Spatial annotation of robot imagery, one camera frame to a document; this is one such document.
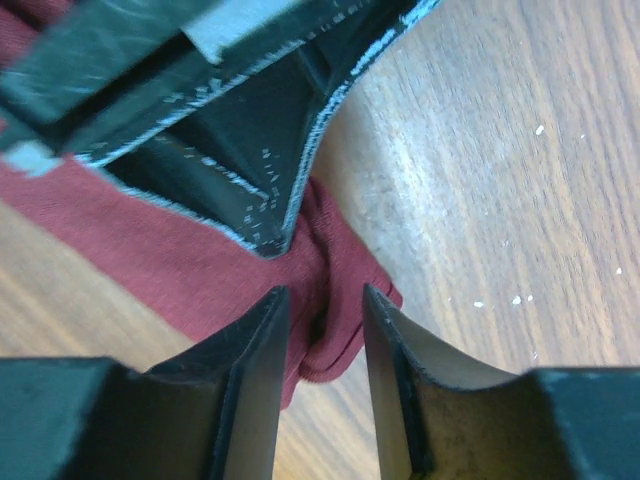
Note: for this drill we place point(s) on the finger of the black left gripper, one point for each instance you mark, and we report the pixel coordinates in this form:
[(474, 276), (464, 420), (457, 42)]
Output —
[(233, 150)]

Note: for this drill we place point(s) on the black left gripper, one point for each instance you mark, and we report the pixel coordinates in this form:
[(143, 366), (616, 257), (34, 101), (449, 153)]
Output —
[(98, 79)]

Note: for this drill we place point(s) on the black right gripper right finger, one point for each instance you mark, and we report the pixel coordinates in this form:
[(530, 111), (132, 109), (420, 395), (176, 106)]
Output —
[(442, 414)]

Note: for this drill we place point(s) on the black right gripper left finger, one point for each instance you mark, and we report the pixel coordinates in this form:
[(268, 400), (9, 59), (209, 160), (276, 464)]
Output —
[(210, 412)]

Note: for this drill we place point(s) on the dark red cloth napkin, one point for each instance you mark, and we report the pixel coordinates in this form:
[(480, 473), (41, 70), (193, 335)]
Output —
[(198, 279)]

